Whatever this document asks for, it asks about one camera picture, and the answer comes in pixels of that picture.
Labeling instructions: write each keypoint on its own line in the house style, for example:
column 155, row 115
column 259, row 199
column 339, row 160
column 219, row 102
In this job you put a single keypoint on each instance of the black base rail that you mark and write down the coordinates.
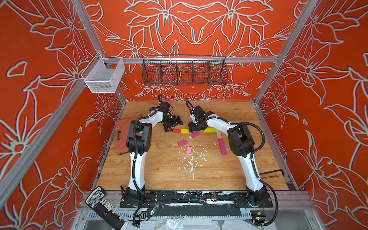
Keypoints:
column 208, row 204

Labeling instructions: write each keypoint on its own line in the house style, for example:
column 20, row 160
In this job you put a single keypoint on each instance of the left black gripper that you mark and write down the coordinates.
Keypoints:
column 174, row 123

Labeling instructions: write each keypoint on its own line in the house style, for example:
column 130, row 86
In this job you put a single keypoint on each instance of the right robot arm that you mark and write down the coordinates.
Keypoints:
column 241, row 144

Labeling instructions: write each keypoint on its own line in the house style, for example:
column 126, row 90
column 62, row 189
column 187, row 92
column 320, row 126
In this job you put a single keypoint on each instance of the red plastic tool case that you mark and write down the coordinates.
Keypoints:
column 122, row 129

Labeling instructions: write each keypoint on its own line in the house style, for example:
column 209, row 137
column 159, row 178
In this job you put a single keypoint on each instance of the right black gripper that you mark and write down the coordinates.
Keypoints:
column 197, row 124

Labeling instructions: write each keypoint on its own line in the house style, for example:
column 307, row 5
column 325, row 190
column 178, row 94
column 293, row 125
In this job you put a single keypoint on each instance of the yellow block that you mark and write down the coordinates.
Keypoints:
column 186, row 131
column 208, row 130

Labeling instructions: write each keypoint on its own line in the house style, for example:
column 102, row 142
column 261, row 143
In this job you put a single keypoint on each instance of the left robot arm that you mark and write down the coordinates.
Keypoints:
column 139, row 140

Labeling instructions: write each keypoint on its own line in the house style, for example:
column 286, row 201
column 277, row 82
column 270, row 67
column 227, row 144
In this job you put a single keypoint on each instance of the black wire basket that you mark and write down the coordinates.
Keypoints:
column 184, row 70

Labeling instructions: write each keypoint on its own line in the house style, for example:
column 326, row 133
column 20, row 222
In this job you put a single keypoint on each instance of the dark magenta block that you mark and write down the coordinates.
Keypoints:
column 221, row 143

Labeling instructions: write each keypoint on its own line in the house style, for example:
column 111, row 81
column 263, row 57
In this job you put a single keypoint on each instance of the pale pink block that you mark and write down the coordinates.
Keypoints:
column 188, row 151

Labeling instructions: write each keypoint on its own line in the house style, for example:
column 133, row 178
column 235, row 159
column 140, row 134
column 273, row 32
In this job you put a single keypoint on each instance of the white wire basket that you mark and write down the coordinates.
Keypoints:
column 103, row 75

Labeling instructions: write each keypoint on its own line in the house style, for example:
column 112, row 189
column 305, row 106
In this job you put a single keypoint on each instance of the magenta block top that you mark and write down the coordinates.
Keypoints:
column 195, row 134

